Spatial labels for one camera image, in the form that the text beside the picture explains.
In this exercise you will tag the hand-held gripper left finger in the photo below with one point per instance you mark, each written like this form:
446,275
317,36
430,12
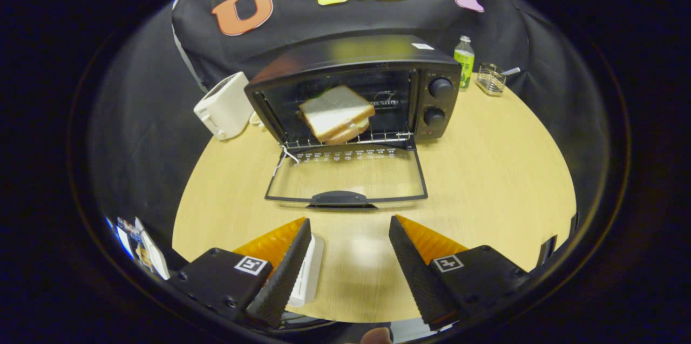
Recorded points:
286,279

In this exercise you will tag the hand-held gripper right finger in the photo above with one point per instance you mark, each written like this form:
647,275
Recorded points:
415,274

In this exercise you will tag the lettuce sandwich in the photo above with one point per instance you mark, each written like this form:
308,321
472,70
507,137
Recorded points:
334,109

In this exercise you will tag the black toaster oven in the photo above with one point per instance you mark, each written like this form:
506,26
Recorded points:
351,52

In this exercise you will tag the white pop-up toaster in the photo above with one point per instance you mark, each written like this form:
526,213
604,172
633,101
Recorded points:
224,109

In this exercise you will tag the white rectangular tray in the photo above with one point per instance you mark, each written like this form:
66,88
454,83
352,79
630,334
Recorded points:
310,274

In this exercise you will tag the black clamp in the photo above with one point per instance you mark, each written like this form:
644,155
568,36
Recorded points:
546,251

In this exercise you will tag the blue white packaging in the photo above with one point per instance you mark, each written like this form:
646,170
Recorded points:
143,252

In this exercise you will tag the green label plastic bottle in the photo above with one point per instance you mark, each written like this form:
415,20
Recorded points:
464,66

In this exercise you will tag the metal spoon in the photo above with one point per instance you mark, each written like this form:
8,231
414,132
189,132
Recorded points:
512,70

